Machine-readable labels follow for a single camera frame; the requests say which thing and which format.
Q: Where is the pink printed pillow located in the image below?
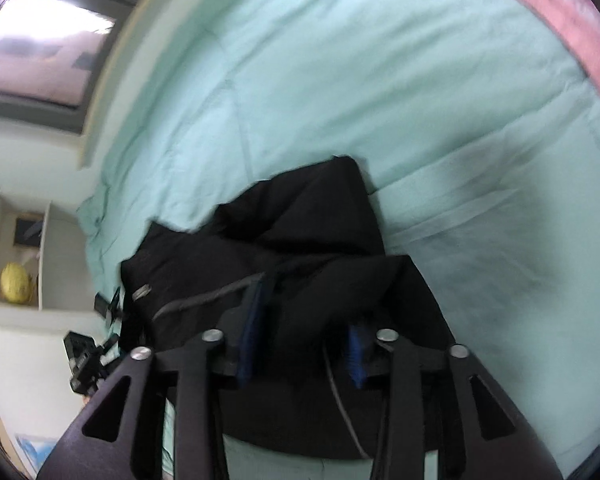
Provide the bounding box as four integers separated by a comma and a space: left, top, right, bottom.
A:
455, 0, 600, 137

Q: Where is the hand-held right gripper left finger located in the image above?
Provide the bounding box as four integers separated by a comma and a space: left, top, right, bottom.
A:
40, 274, 277, 480

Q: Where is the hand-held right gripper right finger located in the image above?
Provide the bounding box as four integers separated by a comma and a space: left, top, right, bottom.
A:
346, 324, 564, 480

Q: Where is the cream window sill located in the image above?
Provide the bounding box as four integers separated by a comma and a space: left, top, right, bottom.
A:
76, 0, 222, 171

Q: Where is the black picture frame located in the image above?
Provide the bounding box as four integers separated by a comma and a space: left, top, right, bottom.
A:
13, 215, 44, 249

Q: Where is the dark framed window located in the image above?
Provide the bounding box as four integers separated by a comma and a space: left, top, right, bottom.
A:
0, 0, 167, 136

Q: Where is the white bookshelf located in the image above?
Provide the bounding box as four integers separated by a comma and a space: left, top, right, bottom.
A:
0, 187, 97, 312

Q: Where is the yellow globe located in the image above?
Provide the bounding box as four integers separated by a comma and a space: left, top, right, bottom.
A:
0, 262, 34, 305

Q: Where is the teal quilt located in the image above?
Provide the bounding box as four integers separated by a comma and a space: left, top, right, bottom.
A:
76, 0, 600, 480

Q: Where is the black hooded jacket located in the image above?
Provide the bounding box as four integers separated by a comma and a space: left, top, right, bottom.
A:
119, 155, 456, 461

